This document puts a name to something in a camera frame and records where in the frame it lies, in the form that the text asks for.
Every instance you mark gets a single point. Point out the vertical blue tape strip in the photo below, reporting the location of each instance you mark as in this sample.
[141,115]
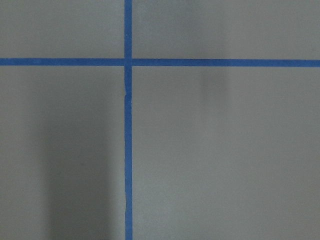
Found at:
[128,160]

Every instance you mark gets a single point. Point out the horizontal blue tape strip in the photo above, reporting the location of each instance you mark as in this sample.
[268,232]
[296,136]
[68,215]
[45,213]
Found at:
[161,62]

